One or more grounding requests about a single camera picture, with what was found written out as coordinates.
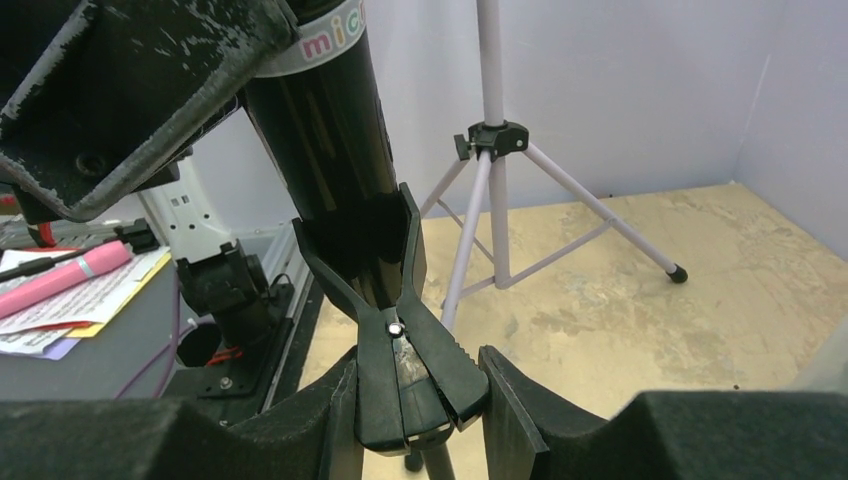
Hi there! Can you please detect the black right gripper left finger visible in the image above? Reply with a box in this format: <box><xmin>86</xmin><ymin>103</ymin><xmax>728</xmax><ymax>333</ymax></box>
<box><xmin>1</xmin><ymin>349</ymin><xmax>363</xmax><ymax>479</ymax></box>

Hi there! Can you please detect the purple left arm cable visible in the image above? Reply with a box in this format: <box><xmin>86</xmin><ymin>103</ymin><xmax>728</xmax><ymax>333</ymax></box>
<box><xmin>112</xmin><ymin>264</ymin><xmax>200</xmax><ymax>400</ymax></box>

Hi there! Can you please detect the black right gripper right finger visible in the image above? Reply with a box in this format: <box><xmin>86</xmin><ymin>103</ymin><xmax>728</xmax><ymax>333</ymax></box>
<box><xmin>478</xmin><ymin>346</ymin><xmax>847</xmax><ymax>479</ymax></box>

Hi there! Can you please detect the pink marker pen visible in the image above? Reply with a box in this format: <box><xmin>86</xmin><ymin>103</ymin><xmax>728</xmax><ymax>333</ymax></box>
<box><xmin>1</xmin><ymin>241</ymin><xmax>133</xmax><ymax>318</ymax></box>

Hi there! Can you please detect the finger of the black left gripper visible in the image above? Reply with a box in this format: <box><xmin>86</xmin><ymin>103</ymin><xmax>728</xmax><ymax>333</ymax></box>
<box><xmin>1</xmin><ymin>1</ymin><xmax>299</xmax><ymax>222</ymax></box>

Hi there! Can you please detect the white perforated music stand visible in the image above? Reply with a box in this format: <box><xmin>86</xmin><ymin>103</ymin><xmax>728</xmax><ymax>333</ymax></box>
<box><xmin>417</xmin><ymin>0</ymin><xmax>690</xmax><ymax>333</ymax></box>

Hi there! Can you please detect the black clarinet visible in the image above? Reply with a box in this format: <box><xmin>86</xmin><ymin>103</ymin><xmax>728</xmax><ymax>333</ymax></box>
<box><xmin>243</xmin><ymin>1</ymin><xmax>408</xmax><ymax>309</ymax></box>

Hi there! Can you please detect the stack of papers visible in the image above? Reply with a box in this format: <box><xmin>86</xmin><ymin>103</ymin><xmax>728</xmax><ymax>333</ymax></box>
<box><xmin>1</xmin><ymin>247</ymin><xmax>171</xmax><ymax>360</ymax></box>

